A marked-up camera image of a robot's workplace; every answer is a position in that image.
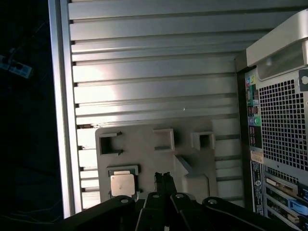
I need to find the open black PC case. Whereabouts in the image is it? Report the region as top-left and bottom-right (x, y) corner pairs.
(234, 8), (308, 231)

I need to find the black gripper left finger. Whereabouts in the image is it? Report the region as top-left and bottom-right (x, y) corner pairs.
(63, 172), (167, 231)

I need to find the silver topped CPU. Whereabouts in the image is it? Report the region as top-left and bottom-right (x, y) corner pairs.
(108, 168), (139, 199)

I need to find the white power strip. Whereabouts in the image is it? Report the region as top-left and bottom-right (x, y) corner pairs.
(0, 54), (34, 79)

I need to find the grey parts rack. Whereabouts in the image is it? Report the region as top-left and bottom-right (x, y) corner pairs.
(95, 117), (218, 212)

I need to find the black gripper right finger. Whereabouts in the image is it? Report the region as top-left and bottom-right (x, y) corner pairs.
(164, 172), (299, 231)

